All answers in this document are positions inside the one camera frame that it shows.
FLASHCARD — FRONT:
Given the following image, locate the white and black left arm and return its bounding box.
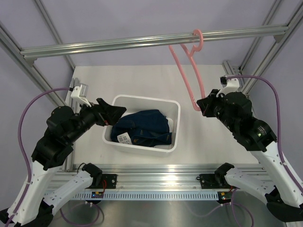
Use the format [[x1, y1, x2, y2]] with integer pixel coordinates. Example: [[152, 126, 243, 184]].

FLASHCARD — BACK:
[[0, 98, 126, 227]]

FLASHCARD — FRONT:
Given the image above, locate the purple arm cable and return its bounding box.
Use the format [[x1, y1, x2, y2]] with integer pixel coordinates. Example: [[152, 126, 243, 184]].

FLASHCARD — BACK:
[[184, 75, 291, 227], [4, 87, 105, 225]]

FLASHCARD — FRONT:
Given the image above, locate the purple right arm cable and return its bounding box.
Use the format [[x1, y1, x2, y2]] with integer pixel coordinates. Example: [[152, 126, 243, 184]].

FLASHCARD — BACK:
[[184, 75, 291, 227]]

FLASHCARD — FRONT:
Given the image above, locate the white plastic bin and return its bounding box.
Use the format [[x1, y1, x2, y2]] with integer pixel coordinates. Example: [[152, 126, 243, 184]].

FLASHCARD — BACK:
[[102, 95, 180, 156]]

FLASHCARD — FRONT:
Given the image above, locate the white slotted cable duct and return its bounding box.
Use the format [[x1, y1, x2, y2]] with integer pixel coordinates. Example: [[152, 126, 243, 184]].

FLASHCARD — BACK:
[[72, 191, 219, 201]]

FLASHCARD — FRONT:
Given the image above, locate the horizontal aluminium hanging rail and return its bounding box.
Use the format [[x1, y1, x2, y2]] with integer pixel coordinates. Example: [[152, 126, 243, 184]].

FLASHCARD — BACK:
[[20, 25, 289, 60]]

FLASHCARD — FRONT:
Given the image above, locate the left aluminium frame strut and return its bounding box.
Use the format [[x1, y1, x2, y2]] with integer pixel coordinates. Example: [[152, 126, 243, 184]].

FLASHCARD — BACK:
[[0, 0, 82, 171]]

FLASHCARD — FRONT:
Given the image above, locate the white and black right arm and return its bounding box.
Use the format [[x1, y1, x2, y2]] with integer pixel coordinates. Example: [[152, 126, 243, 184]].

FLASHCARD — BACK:
[[197, 89, 303, 222]]

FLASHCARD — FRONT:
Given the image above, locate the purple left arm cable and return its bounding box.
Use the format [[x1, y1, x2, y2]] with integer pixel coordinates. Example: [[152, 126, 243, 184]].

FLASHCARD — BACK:
[[4, 87, 105, 225]]

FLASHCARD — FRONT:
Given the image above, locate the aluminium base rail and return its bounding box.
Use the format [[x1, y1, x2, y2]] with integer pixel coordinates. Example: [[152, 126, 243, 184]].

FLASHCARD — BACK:
[[45, 164, 288, 196]]

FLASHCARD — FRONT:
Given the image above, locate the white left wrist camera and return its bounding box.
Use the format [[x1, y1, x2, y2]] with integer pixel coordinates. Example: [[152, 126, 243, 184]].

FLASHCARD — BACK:
[[71, 83, 91, 107]]

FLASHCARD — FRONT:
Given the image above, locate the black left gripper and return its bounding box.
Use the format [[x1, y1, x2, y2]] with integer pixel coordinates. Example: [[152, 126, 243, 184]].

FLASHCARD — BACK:
[[67, 97, 127, 143]]

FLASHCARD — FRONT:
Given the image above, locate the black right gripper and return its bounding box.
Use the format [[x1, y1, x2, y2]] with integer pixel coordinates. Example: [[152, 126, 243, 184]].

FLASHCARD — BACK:
[[198, 89, 238, 133]]

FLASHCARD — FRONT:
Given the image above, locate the right aluminium frame strut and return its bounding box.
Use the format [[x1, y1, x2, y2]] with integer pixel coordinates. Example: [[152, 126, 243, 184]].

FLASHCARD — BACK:
[[222, 0, 303, 95]]

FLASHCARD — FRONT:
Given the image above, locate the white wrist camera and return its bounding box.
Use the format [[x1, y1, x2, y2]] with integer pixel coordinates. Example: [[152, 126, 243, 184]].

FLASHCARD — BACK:
[[216, 75, 240, 97], [71, 83, 91, 107]]

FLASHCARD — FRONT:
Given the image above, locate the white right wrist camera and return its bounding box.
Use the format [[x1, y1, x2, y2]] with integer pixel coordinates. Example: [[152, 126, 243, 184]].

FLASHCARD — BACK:
[[216, 75, 240, 97]]

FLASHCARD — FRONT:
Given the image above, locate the white paper garment tag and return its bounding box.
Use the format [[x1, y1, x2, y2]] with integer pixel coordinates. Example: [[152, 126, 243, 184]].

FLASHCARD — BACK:
[[117, 132, 132, 145]]

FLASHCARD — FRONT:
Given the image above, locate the pink plastic hanger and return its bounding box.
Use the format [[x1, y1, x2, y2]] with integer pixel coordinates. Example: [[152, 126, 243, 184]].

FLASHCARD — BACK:
[[168, 29, 205, 112]]

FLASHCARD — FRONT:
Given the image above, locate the dark blue denim skirt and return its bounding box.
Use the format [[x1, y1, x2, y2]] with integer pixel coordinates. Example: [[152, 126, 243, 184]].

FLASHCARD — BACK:
[[110, 109, 172, 147]]

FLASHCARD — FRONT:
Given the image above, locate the aluminium frame strut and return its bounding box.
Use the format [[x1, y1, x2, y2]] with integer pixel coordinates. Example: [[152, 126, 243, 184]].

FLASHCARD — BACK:
[[222, 0, 303, 95], [0, 0, 82, 171]]

